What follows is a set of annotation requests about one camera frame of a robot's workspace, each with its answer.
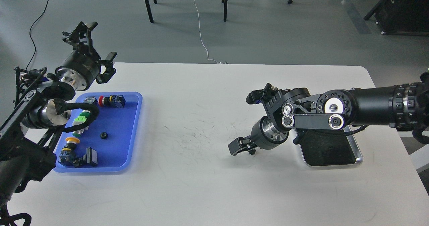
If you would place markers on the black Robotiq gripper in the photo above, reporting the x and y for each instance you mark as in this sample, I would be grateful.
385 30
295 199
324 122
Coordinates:
263 135

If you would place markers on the black gripper screen left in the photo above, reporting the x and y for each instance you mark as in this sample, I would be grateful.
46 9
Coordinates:
78 69

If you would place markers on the black robot arm screen right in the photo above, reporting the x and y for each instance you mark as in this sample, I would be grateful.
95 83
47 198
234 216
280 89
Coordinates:
403 107

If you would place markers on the silver metal tray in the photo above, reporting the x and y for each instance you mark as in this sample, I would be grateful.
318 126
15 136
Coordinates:
326 149

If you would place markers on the blue plastic tray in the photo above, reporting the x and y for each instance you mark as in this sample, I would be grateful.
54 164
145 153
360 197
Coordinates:
115 152

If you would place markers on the red emergency stop button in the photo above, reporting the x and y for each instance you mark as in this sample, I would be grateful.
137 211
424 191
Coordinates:
116 101

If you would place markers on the black square push button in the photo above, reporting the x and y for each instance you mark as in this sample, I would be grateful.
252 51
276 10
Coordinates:
89 158

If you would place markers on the black selector switch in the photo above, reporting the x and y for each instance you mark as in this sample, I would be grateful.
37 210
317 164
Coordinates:
91 100

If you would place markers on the green push button switch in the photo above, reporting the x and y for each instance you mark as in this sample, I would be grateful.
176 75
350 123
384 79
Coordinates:
80 119

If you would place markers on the yellow push button switch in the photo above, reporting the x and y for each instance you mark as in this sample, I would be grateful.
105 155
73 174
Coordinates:
68 155

